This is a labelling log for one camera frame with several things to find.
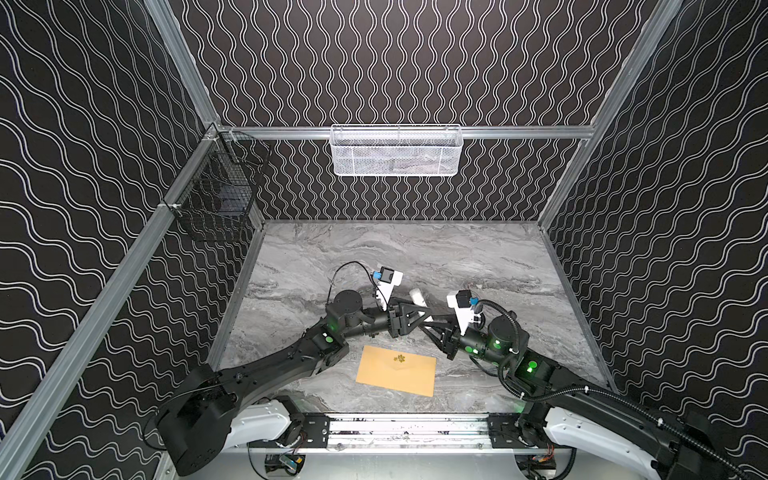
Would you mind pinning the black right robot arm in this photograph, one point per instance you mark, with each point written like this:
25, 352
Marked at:
566, 410

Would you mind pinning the aluminium frame corner post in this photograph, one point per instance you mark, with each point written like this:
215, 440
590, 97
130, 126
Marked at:
179, 52
645, 45

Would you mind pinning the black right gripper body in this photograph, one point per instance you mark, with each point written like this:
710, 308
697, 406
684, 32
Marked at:
450, 339

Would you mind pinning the white wire mesh basket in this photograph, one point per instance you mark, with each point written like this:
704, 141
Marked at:
397, 155

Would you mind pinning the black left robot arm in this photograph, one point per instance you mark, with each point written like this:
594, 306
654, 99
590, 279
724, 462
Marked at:
196, 420

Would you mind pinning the aluminium back crossbar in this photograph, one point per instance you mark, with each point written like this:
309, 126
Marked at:
380, 130

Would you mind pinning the white glue stick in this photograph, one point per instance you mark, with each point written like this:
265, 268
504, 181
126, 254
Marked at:
417, 297

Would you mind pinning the black wire basket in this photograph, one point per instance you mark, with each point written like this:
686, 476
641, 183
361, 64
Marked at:
216, 204

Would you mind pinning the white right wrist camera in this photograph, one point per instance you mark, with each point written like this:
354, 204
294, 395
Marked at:
463, 302

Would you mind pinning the aluminium frame corner post left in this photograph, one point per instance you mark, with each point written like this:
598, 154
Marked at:
179, 52

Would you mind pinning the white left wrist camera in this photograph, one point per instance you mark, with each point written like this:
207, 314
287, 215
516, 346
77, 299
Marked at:
385, 280

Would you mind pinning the aluminium frame corner post right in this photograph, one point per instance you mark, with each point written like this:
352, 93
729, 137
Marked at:
645, 45

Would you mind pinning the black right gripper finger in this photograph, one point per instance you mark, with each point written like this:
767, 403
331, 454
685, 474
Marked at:
442, 339
442, 320

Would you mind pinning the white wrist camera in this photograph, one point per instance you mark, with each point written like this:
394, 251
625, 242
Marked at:
385, 280
463, 302

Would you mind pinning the brown paper envelope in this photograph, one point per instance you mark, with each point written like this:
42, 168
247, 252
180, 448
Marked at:
399, 371

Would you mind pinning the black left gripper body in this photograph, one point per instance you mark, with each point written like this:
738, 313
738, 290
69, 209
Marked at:
396, 321

